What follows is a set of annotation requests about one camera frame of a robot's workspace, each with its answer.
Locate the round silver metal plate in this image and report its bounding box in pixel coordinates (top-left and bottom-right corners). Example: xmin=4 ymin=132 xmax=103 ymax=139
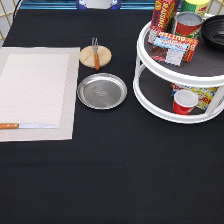
xmin=77 ymin=73 xmax=127 ymax=110

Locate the fork with wooden handle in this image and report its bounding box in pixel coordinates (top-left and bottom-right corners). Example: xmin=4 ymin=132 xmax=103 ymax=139
xmin=92 ymin=37 xmax=100 ymax=71

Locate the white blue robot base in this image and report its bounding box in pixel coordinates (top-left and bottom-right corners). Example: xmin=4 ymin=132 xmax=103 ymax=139
xmin=76 ymin=0 xmax=121 ymax=9

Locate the red plastic cup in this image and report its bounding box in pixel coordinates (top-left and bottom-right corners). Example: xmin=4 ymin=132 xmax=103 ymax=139
xmin=173 ymin=89 xmax=198 ymax=115

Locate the beige woven placemat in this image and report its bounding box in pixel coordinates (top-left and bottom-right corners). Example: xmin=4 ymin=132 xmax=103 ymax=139
xmin=0 ymin=47 xmax=80 ymax=142

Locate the white two-tier turntable rack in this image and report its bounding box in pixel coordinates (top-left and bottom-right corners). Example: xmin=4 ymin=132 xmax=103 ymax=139
xmin=133 ymin=22 xmax=224 ymax=124

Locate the brown chocolate bar pack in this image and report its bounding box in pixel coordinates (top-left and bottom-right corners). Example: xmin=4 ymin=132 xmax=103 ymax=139
xmin=151 ymin=46 xmax=183 ymax=66

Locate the yellow box on lower tier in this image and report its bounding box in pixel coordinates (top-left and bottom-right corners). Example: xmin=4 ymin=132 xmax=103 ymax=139
xmin=171 ymin=83 xmax=218 ymax=110

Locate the orange butter box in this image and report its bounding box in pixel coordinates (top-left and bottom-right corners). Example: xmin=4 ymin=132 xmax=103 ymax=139
xmin=152 ymin=32 xmax=198 ymax=63

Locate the red raisins box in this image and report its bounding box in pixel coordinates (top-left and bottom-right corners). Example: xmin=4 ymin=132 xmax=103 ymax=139
xmin=148 ymin=0 xmax=181 ymax=44

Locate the red tin can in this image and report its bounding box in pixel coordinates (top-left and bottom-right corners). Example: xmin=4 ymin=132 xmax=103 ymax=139
xmin=174 ymin=11 xmax=203 ymax=38

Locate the black bowl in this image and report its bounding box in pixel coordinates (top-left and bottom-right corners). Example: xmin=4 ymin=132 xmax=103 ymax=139
xmin=201 ymin=15 xmax=224 ymax=51

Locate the yellow green canister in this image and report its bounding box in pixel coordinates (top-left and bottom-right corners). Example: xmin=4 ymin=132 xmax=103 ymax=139
xmin=181 ymin=0 xmax=210 ymax=16

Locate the knife with wooden handle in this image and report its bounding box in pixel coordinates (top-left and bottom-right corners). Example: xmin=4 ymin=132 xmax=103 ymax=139
xmin=0 ymin=123 xmax=57 ymax=129

